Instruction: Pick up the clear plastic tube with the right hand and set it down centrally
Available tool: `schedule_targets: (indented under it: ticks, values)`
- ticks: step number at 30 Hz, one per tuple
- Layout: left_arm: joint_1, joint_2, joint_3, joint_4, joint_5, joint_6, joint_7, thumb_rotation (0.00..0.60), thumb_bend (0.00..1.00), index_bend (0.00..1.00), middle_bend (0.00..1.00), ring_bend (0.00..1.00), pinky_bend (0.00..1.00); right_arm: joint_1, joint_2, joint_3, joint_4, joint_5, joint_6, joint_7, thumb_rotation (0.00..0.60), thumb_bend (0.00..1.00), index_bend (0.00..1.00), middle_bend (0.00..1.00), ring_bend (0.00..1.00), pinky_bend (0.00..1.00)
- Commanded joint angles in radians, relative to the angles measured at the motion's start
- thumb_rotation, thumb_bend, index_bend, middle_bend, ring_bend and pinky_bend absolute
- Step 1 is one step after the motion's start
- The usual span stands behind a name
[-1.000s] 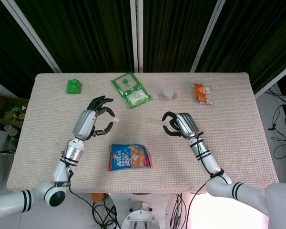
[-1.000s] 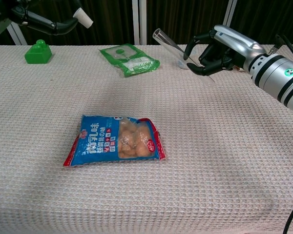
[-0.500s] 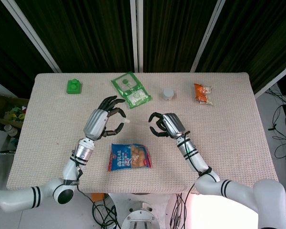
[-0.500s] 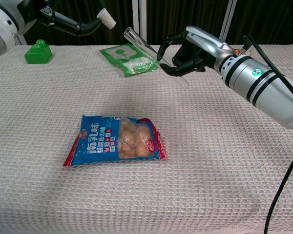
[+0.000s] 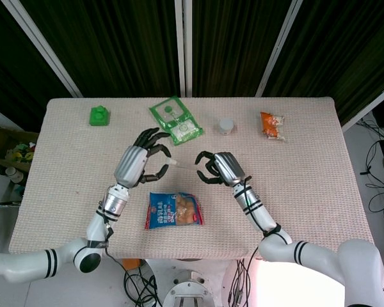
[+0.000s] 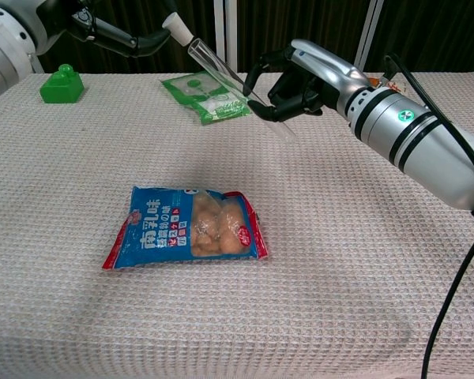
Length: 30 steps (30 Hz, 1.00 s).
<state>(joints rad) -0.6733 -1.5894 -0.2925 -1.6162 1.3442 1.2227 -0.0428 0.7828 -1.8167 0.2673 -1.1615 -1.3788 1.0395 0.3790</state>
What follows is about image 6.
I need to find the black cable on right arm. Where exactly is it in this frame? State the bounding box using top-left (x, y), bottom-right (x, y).
top-left (385, 53), bottom-right (474, 379)

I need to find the orange snack packet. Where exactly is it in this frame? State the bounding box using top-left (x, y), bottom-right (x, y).
top-left (369, 73), bottom-right (411, 94)

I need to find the small white piece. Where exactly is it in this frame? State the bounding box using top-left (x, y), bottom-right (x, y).
top-left (162, 12), bottom-right (194, 44)

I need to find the transparent test tube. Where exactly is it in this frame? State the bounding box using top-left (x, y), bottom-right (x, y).
top-left (187, 37), bottom-right (295, 138)

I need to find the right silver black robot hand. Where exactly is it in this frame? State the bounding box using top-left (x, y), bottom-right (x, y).
top-left (243, 38), bottom-right (374, 122)

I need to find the green snack packet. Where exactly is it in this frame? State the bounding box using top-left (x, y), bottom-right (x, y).
top-left (160, 72), bottom-right (253, 126)

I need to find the blue snack packet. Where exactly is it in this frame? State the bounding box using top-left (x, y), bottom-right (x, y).
top-left (101, 185), bottom-right (270, 272)

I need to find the beige waffle tablecloth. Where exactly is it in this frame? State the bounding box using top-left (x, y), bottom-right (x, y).
top-left (0, 70), bottom-right (474, 379)

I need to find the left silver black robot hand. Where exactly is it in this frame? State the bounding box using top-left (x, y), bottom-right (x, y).
top-left (37, 0), bottom-right (179, 59)

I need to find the green toy block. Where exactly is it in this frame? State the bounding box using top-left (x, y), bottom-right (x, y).
top-left (39, 63), bottom-right (85, 104)

